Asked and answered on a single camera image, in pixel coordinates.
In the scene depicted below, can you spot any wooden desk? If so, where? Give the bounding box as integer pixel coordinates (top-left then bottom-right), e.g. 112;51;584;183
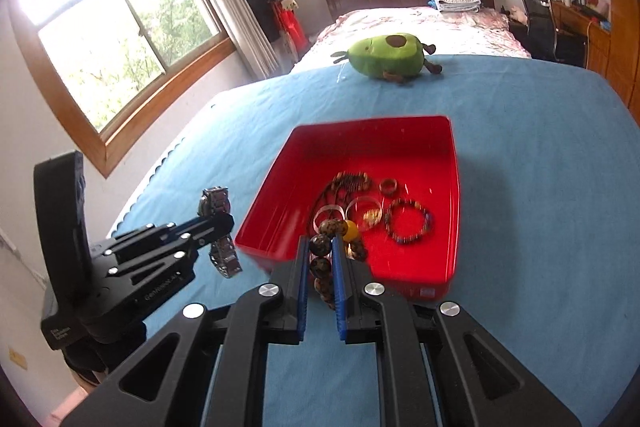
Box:
550;0;613;78

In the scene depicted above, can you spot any metal wristwatch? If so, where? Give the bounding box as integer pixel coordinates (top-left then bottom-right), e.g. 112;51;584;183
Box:
196;187;244;279

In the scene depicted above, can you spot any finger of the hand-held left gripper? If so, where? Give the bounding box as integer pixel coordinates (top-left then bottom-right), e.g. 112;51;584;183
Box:
107;213;235;286
91;219;201;261

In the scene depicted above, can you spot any red box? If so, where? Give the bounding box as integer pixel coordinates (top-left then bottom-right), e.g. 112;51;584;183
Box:
234;115;461;303

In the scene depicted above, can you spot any large wooden frame window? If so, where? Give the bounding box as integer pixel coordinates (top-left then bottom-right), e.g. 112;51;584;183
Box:
7;0;236;178

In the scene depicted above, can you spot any large dark bead bracelet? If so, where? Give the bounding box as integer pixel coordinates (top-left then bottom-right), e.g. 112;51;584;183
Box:
308;219;349;311

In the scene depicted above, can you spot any black office chair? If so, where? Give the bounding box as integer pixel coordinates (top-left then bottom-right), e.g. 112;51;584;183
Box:
517;0;586;62

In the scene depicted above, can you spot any blue bed sheet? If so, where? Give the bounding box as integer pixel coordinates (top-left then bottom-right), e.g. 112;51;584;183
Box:
112;54;640;427

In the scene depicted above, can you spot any black bead necklace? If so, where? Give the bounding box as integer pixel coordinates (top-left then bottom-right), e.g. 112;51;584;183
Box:
325;171;373;208

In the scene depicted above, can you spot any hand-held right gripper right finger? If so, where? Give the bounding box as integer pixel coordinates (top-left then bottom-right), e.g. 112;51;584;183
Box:
331;234;581;427

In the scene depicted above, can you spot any wooden wardrobe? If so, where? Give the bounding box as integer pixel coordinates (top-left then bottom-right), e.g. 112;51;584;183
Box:
600;0;640;108

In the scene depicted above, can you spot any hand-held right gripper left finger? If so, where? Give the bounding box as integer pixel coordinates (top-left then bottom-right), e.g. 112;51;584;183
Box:
60;236;309;427

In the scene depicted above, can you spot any pink cloth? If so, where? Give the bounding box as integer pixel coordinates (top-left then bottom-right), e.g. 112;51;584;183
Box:
45;387;101;427

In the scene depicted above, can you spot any pink floral quilt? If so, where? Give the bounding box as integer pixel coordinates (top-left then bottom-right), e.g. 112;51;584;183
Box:
290;6;532;75

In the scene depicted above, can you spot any clear bangle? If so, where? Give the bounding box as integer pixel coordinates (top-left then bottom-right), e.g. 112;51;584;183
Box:
346;196;383;233
313;203;347;228

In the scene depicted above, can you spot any green avocado plush toy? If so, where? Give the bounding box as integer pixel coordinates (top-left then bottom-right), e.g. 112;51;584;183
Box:
331;34;443;86

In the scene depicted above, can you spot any multicoloured bead bracelet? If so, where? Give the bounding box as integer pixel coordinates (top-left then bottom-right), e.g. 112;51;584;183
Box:
384;198;435;244

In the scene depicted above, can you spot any folded blanket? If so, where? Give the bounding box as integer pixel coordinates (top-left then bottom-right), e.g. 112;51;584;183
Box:
430;0;483;12

